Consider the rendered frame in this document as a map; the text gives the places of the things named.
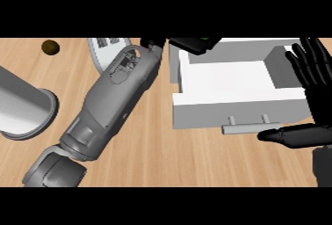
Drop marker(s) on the dark grey robot right arm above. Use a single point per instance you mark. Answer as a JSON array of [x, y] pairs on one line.
[[323, 167]]

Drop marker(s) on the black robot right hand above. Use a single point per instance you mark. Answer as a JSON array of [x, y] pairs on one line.
[[317, 88]]

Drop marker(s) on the white cabinet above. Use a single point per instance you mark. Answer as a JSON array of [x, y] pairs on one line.
[[242, 48]]

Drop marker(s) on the olive brown round fruit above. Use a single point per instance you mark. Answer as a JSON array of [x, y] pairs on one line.
[[50, 47]]

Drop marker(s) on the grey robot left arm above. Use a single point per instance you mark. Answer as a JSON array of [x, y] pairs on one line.
[[112, 99]]

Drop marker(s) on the grey cylindrical cup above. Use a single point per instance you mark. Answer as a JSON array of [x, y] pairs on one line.
[[20, 108]]

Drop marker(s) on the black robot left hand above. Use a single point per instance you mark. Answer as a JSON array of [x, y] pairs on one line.
[[195, 45]]

